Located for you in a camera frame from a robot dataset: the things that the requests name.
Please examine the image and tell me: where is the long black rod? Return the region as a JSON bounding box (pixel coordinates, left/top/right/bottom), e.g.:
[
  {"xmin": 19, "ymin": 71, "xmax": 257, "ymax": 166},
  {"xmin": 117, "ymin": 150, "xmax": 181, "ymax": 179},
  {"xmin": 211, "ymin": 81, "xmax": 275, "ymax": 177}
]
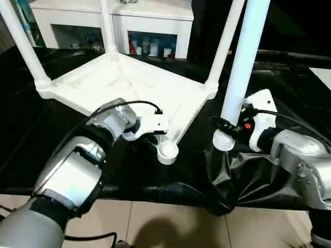
[{"xmin": 255, "ymin": 50, "xmax": 331, "ymax": 63}]

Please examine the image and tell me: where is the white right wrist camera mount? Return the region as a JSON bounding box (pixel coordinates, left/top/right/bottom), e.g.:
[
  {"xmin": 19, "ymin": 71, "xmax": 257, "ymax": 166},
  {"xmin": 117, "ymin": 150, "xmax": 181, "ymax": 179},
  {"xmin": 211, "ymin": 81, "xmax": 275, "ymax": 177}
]
[{"xmin": 242, "ymin": 89, "xmax": 278, "ymax": 152}]

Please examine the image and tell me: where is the white plastic table leg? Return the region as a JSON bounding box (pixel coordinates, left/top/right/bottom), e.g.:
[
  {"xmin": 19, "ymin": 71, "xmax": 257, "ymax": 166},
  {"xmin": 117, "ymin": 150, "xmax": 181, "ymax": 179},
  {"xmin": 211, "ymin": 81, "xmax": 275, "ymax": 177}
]
[
  {"xmin": 99, "ymin": 0, "xmax": 118, "ymax": 59},
  {"xmin": 0, "ymin": 0, "xmax": 51, "ymax": 88},
  {"xmin": 205, "ymin": 0, "xmax": 246, "ymax": 90},
  {"xmin": 212, "ymin": 0, "xmax": 272, "ymax": 152}
]

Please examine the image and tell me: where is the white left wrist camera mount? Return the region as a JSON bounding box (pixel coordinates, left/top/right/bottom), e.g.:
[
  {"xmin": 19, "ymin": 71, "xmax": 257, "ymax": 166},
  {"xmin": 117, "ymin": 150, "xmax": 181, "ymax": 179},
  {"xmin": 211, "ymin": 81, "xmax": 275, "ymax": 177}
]
[{"xmin": 121, "ymin": 113, "xmax": 169, "ymax": 142}]

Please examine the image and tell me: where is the teal and white pole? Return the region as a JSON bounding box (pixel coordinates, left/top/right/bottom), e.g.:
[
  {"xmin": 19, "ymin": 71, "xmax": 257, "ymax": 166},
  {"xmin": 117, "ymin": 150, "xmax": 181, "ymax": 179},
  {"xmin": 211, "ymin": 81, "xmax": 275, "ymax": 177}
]
[{"xmin": 15, "ymin": 0, "xmax": 39, "ymax": 48}]

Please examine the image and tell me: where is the black work mat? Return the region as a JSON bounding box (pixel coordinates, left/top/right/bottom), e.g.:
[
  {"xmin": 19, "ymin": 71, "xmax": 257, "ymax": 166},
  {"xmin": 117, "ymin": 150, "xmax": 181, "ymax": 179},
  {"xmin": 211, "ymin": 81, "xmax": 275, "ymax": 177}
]
[{"xmin": 0, "ymin": 46, "xmax": 331, "ymax": 216}]

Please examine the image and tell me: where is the black left wrist camera cable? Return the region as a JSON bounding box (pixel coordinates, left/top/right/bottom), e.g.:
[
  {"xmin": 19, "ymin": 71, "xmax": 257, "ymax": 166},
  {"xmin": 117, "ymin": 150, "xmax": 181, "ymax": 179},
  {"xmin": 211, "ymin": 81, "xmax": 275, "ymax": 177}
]
[{"xmin": 87, "ymin": 100, "xmax": 164, "ymax": 122}]

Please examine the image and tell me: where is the flat white board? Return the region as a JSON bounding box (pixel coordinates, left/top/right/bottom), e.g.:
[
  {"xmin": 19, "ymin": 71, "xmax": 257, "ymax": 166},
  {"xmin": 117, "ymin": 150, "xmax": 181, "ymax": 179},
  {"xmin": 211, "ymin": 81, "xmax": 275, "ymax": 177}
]
[{"xmin": 309, "ymin": 67, "xmax": 331, "ymax": 91}]

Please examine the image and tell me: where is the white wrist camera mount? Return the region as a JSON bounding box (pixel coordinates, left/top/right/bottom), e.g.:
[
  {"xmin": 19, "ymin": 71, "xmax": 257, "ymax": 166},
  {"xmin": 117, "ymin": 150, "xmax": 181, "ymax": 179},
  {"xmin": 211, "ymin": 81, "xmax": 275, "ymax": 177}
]
[
  {"xmin": 242, "ymin": 89, "xmax": 278, "ymax": 152},
  {"xmin": 121, "ymin": 113, "xmax": 169, "ymax": 142}
]

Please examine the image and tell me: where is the white glass door cabinet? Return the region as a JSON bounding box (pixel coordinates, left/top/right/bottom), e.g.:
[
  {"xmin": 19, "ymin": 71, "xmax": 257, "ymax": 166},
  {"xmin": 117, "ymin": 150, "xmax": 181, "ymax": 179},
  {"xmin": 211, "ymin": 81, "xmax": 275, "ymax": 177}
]
[{"xmin": 30, "ymin": 0, "xmax": 194, "ymax": 59}]

